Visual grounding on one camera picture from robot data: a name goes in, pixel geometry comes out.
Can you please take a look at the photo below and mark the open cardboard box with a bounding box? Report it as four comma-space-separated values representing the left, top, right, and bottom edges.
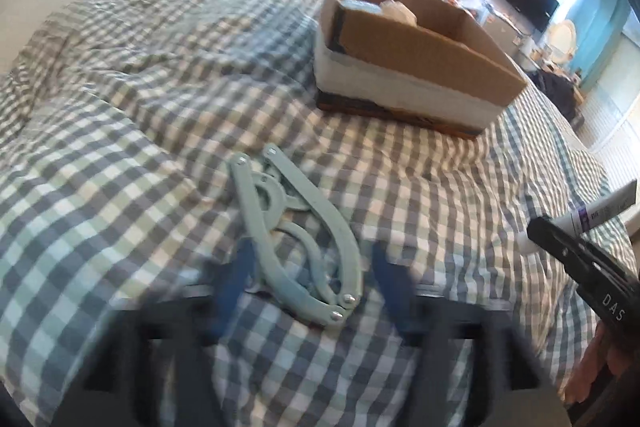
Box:
314, 0, 527, 140

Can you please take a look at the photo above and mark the green folding hanger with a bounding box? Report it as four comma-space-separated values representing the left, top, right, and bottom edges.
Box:
229, 143, 363, 326

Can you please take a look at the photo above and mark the white cream tube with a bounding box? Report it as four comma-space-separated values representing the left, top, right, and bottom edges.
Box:
516, 180, 637, 255

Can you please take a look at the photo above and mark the side teal curtain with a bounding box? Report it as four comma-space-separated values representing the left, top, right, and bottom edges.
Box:
570, 0, 631, 90

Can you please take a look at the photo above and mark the black jacket on chair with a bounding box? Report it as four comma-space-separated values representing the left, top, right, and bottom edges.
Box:
527, 69, 577, 122

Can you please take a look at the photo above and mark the person right hand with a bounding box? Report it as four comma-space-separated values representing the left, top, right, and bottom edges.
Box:
564, 322, 634, 405

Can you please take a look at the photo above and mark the white oval mirror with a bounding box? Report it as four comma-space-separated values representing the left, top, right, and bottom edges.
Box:
546, 20, 577, 65

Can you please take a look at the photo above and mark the clear plastic round container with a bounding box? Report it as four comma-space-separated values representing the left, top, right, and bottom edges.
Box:
340, 0, 383, 15

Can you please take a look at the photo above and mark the white louvered wardrobe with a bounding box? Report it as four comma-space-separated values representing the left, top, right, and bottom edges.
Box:
574, 31, 640, 158

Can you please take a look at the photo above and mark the silver mini fridge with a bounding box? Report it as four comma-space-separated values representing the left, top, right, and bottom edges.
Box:
483, 14, 522, 57

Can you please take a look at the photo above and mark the checkered bed duvet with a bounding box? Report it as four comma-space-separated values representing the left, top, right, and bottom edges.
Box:
1, 0, 610, 426

